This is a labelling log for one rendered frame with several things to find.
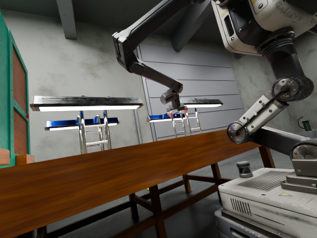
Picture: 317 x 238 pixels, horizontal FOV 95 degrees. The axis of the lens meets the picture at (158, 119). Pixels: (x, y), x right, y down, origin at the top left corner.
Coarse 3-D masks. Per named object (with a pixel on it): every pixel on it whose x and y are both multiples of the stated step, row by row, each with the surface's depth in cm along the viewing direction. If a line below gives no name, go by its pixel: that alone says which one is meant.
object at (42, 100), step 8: (32, 96) 74; (40, 96) 76; (48, 96) 78; (56, 96) 80; (64, 96) 82; (32, 104) 71; (40, 104) 73; (48, 104) 74; (56, 104) 76; (64, 104) 78; (72, 104) 80; (80, 104) 82; (88, 104) 84; (96, 104) 87; (104, 104) 89; (112, 104) 92; (120, 104) 95; (128, 104) 98; (136, 104) 101
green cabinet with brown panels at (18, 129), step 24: (0, 24) 94; (0, 48) 91; (0, 72) 89; (24, 72) 149; (0, 96) 86; (24, 96) 142; (0, 120) 84; (24, 120) 135; (0, 144) 81; (24, 144) 129
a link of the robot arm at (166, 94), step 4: (180, 88) 86; (168, 92) 89; (172, 92) 89; (176, 92) 89; (180, 92) 90; (164, 96) 87; (168, 96) 88; (160, 100) 92; (164, 100) 89; (168, 100) 89; (172, 100) 92; (164, 104) 91
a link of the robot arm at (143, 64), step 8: (136, 64) 55; (144, 64) 61; (136, 72) 57; (144, 72) 64; (152, 72) 67; (160, 72) 71; (152, 80) 71; (160, 80) 74; (168, 80) 78; (176, 80) 84; (176, 88) 86
